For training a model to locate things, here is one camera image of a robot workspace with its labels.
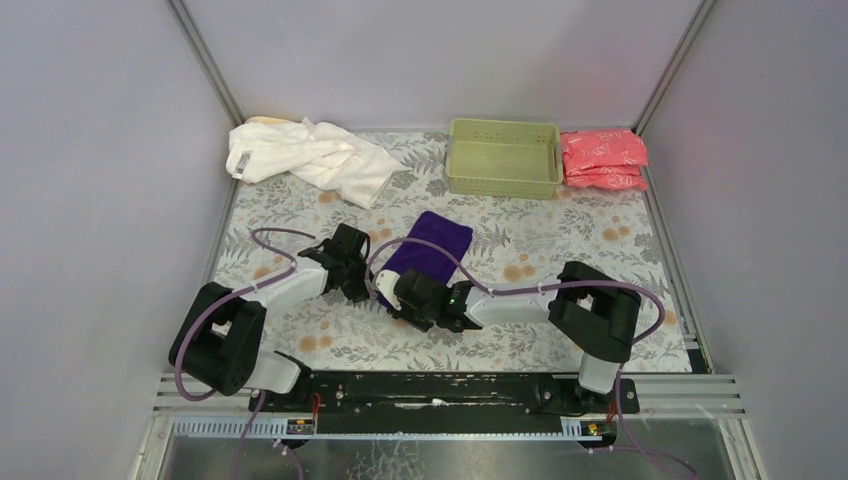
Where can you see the green perforated plastic basket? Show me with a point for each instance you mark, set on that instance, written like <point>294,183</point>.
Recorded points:
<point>504,158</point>

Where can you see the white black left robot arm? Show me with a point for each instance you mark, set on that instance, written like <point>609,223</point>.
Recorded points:
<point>219,342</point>

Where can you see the purple microfibre towel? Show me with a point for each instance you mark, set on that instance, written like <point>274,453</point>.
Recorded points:
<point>453,237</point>

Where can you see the white crumpled towel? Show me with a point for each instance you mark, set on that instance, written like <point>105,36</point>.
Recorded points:
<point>322,154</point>

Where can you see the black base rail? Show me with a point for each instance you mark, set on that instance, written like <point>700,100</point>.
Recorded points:
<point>374,403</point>

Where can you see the pink patterned plastic package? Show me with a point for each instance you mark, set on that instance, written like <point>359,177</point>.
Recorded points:
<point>609,159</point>

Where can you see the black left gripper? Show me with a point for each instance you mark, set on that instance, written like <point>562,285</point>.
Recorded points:
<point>348,248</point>

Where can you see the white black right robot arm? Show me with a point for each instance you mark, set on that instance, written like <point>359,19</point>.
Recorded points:
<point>595,312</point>

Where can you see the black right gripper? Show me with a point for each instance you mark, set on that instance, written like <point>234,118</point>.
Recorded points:
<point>411,291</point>

